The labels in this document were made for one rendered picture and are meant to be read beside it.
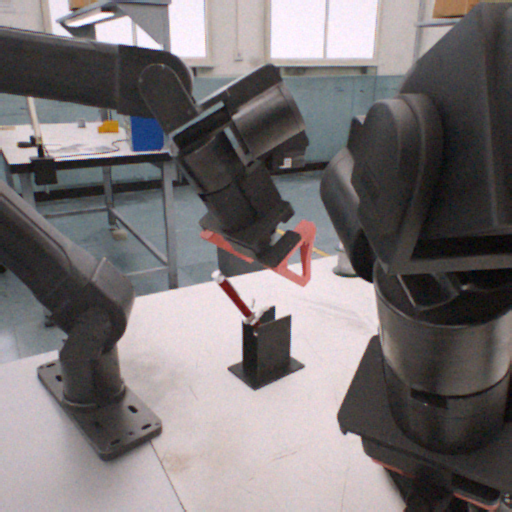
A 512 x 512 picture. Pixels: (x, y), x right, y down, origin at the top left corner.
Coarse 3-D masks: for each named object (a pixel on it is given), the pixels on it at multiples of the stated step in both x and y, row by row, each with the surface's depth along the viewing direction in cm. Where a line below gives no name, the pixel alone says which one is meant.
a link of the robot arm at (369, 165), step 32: (416, 96) 15; (352, 128) 26; (384, 128) 15; (416, 128) 14; (352, 160) 26; (384, 160) 15; (416, 160) 14; (320, 192) 28; (352, 192) 25; (384, 192) 15; (416, 192) 15; (352, 224) 24; (384, 224) 16; (416, 224) 16; (352, 256) 24; (384, 256) 17; (416, 256) 17; (448, 256) 17; (480, 256) 17
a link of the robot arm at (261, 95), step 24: (144, 72) 42; (168, 72) 42; (264, 72) 45; (144, 96) 43; (168, 96) 43; (192, 96) 50; (216, 96) 45; (240, 96) 46; (264, 96) 46; (288, 96) 45; (168, 120) 44; (240, 120) 46; (264, 120) 46; (288, 120) 46; (264, 144) 47
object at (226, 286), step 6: (222, 282) 55; (228, 282) 55; (222, 288) 55; (228, 288) 55; (234, 288) 56; (228, 294) 56; (234, 294) 56; (234, 300) 57; (240, 300) 57; (240, 306) 57; (246, 306) 58; (246, 312) 58; (252, 312) 59; (246, 318) 59; (258, 324) 60
